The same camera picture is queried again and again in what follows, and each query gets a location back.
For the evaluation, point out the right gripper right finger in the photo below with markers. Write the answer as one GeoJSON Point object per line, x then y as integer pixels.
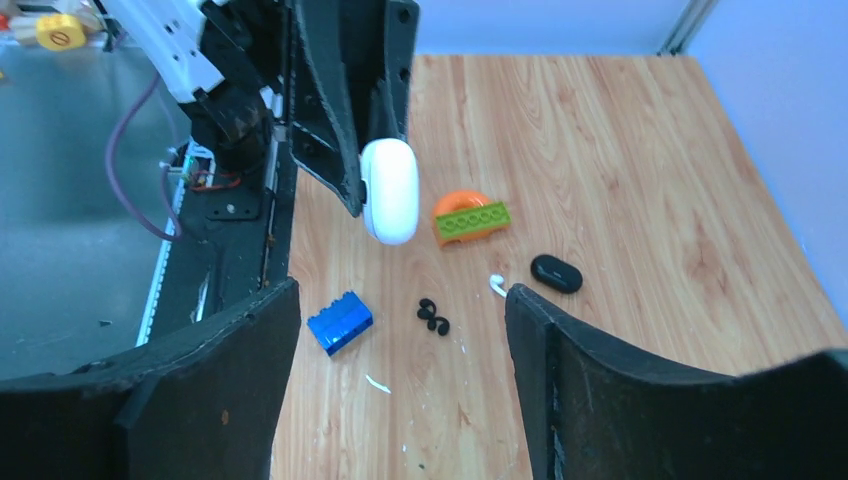
{"type": "Point", "coordinates": [597, 407]}

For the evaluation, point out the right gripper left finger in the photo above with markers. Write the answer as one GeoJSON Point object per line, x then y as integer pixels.
{"type": "Point", "coordinates": [200, 403]}

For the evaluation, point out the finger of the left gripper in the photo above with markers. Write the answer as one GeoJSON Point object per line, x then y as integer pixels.
{"type": "Point", "coordinates": [323, 139]}
{"type": "Point", "coordinates": [390, 96]}

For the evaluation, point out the white earbud charging case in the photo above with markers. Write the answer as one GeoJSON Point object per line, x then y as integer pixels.
{"type": "Point", "coordinates": [390, 174]}

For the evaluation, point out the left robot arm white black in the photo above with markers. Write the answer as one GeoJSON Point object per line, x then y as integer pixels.
{"type": "Point", "coordinates": [217, 57]}

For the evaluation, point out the black earbud case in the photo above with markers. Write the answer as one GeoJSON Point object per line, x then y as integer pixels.
{"type": "Point", "coordinates": [556, 274]}

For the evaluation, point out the black earbuds pair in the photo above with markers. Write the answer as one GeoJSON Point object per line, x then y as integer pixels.
{"type": "Point", "coordinates": [428, 311]}

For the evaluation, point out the orange green toy block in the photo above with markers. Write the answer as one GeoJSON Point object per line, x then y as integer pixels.
{"type": "Point", "coordinates": [467, 215]}

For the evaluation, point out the blue toy brick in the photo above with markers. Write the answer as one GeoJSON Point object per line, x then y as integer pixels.
{"type": "Point", "coordinates": [341, 322]}

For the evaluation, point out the yellow round knob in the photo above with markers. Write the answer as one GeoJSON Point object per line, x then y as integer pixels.
{"type": "Point", "coordinates": [60, 32]}

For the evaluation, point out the slotted white cable duct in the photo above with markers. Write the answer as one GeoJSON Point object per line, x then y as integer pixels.
{"type": "Point", "coordinates": [178, 182]}

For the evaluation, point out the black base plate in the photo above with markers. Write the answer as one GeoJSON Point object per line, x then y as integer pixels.
{"type": "Point", "coordinates": [235, 242]}

